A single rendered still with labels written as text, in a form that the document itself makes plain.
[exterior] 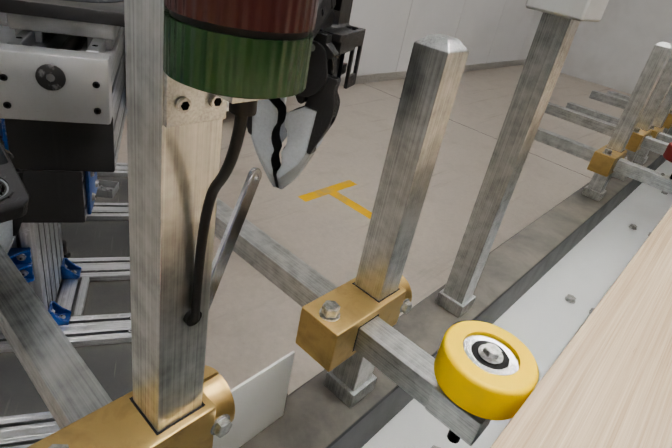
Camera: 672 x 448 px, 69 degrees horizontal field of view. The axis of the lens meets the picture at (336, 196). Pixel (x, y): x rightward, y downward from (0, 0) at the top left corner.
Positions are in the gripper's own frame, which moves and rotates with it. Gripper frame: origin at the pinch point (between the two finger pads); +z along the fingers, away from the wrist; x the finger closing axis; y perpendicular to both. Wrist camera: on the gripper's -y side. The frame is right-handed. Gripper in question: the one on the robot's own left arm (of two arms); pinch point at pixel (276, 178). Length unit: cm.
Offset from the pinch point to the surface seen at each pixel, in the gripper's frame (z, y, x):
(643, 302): 7.9, 15.7, -37.5
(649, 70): -6, 98, -44
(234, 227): 2.9, -5.6, 0.7
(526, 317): 36, 46, -33
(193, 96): -13.1, -18.4, -4.0
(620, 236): 37, 98, -55
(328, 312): 10.9, -2.0, -8.3
